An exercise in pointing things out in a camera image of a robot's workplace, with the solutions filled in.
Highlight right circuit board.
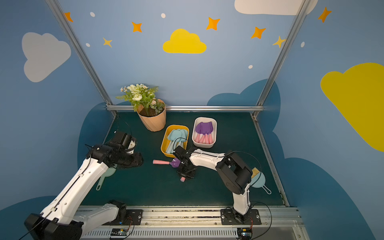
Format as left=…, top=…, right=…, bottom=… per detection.
left=237, top=228, right=253, bottom=240

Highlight purple pointed shovel pink handle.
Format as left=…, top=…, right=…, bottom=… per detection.
left=195, top=123, right=200, bottom=143

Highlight purple square shovel lying sideways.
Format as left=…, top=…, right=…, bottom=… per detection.
left=153, top=158, right=181, bottom=168

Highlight aluminium rail front frame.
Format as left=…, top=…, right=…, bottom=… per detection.
left=75, top=206, right=310, bottom=240

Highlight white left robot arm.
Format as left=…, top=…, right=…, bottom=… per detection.
left=25, top=131, right=143, bottom=240

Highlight left aluminium frame post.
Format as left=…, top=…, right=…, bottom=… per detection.
left=46, top=0, right=113, bottom=107

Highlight right aluminium frame post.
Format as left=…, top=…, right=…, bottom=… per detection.
left=252, top=0, right=313, bottom=120

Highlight white plastic storage box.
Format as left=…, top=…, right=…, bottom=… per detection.
left=192, top=117, right=217, bottom=149

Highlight aluminium frame post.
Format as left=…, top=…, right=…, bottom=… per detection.
left=252, top=0, right=313, bottom=120
left=46, top=0, right=113, bottom=107

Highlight yellow plastic storage box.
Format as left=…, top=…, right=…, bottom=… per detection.
left=161, top=125, right=190, bottom=158

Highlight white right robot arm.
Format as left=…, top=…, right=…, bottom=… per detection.
left=174, top=147, right=253, bottom=216

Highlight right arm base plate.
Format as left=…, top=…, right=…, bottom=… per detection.
left=220, top=208, right=262, bottom=226

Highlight potted white flower plant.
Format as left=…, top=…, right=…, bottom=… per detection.
left=116, top=84, right=166, bottom=132

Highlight circuit board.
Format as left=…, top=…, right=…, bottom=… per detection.
left=110, top=228, right=129, bottom=240
left=237, top=228, right=253, bottom=240

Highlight light blue pointed shovel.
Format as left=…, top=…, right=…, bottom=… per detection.
left=180, top=129, right=188, bottom=148

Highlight blue hand brush tan bristles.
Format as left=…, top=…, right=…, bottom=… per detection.
left=250, top=168, right=272, bottom=195

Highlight left circuit board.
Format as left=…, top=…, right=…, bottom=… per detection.
left=110, top=228, right=129, bottom=240

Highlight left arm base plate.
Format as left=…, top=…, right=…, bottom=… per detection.
left=104, top=209, right=143, bottom=226

